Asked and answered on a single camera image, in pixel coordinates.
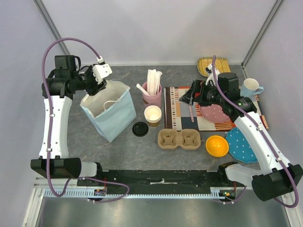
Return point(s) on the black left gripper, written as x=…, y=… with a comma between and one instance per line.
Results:
x=96, y=88

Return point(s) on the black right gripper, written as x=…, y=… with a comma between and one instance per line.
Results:
x=196, y=92

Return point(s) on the pink polka dot plate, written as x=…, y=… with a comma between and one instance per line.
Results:
x=214, y=113

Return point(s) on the light blue paper bag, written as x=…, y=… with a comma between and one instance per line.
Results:
x=111, y=110

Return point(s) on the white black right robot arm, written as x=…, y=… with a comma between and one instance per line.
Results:
x=277, y=176

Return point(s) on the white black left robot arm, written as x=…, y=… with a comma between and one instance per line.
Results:
x=62, y=84

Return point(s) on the yellow woven bamboo tray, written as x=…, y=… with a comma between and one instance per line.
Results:
x=221, y=64

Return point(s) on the colourful patchwork placemat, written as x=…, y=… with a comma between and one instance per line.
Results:
x=177, y=115

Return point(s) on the light blue mug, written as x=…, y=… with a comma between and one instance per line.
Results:
x=250, y=87

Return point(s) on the brown cardboard cup carrier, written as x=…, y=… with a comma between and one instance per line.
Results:
x=188, y=139

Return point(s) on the orange plastic bowl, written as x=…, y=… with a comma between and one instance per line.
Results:
x=217, y=146

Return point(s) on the white wrapped straws bundle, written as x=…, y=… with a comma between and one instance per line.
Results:
x=153, y=81

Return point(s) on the brown paper cup stack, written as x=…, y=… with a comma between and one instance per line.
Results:
x=153, y=115

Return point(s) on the pink tin straw holder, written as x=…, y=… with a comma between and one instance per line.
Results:
x=152, y=100

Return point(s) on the blue polka dot plate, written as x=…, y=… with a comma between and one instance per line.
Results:
x=239, y=147

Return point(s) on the black cup lid stack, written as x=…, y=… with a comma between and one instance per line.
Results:
x=140, y=129

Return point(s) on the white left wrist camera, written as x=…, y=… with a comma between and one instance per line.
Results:
x=101, y=70

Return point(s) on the pink handled fork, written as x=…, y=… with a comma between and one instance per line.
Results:
x=191, y=114

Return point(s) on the slotted grey cable duct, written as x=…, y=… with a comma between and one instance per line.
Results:
x=111, y=193

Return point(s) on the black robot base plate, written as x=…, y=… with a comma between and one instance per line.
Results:
x=166, y=180

